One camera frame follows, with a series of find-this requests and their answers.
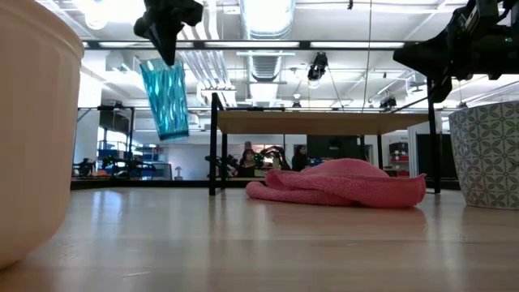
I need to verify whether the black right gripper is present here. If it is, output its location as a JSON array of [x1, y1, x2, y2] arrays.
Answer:
[[392, 0, 519, 105]]

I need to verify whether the peach plastic cup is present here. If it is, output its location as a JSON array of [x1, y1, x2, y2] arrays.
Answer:
[[0, 0, 85, 271]]

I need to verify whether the black overhead frame bar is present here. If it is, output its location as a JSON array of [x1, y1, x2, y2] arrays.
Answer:
[[83, 39, 422, 51]]

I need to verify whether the wooden shelf with black legs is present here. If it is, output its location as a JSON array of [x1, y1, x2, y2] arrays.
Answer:
[[208, 76, 443, 197]]

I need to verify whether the black background station frame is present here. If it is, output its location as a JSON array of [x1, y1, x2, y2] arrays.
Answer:
[[72, 105, 137, 179]]

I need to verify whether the teal faceted plastic tumbler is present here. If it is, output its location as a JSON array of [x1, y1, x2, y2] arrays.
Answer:
[[139, 58, 191, 142]]

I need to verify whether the white patterned ceramic mug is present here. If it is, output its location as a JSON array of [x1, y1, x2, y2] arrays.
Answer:
[[448, 101, 519, 210]]

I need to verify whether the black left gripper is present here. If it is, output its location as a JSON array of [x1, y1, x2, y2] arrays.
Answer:
[[133, 0, 204, 67]]

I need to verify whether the black hanging camera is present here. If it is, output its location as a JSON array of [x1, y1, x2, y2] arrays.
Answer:
[[307, 51, 329, 82]]

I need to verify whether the silver ceiling air duct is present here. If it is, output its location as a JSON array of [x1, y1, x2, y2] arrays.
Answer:
[[238, 0, 297, 41]]

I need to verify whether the pink cloth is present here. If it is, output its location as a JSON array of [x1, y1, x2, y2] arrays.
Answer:
[[245, 157, 427, 209]]

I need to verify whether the black table frame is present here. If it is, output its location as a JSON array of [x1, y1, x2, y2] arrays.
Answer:
[[71, 178, 461, 191]]

